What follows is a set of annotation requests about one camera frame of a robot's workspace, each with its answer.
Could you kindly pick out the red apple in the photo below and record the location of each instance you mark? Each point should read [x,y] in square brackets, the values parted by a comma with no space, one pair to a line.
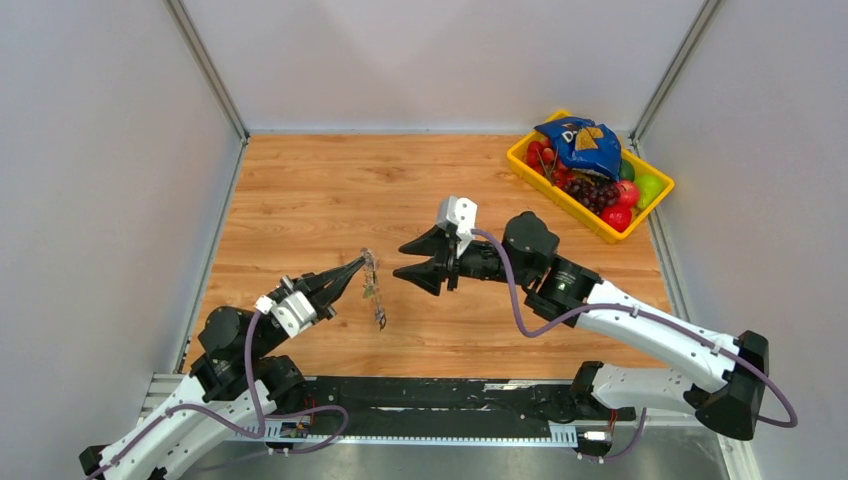
[618,217]

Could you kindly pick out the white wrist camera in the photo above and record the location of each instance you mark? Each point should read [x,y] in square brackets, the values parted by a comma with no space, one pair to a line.
[458,213]
[290,308]

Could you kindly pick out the metal key organizer ring plate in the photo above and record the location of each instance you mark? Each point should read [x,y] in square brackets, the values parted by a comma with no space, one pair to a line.
[371,286]

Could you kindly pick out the purple grape bunch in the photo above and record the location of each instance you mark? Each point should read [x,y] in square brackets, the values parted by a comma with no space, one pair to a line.
[595,196]

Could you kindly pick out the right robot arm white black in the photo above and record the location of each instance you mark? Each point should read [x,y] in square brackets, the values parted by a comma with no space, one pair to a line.
[718,378]

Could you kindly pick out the red cherries bunch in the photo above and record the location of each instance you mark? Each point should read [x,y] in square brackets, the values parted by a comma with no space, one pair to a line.
[541,157]

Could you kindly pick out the red peach fruit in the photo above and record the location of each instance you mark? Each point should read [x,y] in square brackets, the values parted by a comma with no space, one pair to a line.
[629,194]

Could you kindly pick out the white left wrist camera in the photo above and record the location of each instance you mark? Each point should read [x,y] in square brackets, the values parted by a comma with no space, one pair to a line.
[290,308]

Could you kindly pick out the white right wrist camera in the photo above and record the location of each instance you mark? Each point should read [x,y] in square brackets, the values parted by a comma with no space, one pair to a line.
[458,213]

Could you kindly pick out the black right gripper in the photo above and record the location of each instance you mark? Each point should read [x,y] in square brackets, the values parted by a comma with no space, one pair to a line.
[429,274]

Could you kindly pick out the green apple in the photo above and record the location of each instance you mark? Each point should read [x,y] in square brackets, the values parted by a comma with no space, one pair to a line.
[650,187]

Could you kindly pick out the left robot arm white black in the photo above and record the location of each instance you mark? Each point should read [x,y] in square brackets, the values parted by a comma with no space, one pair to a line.
[237,386]

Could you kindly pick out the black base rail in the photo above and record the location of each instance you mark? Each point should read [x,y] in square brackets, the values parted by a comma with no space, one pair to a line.
[445,411]

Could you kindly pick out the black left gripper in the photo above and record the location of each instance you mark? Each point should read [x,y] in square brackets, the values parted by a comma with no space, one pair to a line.
[310,282]

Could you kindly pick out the blue chips bag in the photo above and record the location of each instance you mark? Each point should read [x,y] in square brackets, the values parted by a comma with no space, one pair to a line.
[583,145]

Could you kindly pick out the yellow plastic bin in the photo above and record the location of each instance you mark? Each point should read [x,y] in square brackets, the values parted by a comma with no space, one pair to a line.
[631,166]

